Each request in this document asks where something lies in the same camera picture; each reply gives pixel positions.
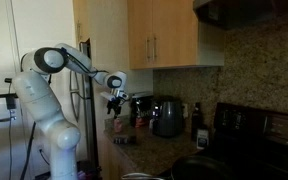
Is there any red printed box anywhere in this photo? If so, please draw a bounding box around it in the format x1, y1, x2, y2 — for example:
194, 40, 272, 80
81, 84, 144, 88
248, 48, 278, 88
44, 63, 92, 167
134, 115, 149, 129

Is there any white wall outlet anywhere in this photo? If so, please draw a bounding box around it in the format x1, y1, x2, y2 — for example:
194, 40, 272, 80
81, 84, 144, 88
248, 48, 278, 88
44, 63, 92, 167
182, 103, 189, 118

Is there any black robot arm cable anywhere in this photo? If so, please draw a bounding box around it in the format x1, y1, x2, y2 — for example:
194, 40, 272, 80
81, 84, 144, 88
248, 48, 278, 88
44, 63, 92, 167
60, 47, 110, 86

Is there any black kitchen stove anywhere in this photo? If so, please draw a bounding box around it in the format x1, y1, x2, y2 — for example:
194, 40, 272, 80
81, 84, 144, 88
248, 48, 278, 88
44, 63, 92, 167
165, 102, 288, 180

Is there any black coffee maker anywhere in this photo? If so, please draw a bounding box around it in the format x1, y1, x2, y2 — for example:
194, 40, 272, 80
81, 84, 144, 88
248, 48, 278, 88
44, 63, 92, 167
151, 95, 185, 138
129, 92, 154, 128

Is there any stainless steel refrigerator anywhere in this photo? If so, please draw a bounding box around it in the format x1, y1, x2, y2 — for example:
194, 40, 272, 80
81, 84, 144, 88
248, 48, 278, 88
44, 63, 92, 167
68, 39, 100, 168

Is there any dark jar with white label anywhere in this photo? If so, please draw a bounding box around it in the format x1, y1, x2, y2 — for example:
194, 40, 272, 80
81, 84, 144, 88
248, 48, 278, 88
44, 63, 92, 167
196, 128, 210, 150

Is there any metal cabinet door handle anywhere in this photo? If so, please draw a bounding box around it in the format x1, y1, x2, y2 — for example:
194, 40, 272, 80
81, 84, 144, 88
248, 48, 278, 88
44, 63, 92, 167
145, 37, 151, 63
153, 35, 158, 62

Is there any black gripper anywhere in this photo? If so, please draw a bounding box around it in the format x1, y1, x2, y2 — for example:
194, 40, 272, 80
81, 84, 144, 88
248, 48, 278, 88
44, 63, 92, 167
106, 98, 123, 120

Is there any pink soda can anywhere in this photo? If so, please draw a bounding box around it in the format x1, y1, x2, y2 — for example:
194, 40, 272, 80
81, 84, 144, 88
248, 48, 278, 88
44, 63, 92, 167
113, 117, 124, 134

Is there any range hood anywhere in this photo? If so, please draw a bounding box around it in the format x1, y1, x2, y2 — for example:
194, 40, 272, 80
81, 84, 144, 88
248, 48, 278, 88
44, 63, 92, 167
193, 0, 288, 31

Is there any black frying pan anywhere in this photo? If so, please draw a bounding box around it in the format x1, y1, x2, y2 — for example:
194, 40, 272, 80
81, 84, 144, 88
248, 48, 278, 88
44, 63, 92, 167
121, 154, 238, 180

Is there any tall dark glass bottle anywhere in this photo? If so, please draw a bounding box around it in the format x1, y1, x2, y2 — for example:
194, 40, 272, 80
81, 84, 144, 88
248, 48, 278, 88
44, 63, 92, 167
191, 102, 205, 141

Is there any wooden base cabinet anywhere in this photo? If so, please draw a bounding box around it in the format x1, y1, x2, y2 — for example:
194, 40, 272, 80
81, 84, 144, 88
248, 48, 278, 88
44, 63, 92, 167
97, 133, 135, 180

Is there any black camera stand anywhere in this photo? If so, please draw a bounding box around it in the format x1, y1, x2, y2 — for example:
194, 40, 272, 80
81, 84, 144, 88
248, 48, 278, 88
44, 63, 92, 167
0, 77, 20, 123

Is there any black floor cable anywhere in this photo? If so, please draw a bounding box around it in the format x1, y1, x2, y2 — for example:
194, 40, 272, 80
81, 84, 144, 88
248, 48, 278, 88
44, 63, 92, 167
19, 121, 37, 180

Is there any wooden wall cabinet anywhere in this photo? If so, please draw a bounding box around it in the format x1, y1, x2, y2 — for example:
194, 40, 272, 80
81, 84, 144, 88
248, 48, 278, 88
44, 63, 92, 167
127, 0, 225, 70

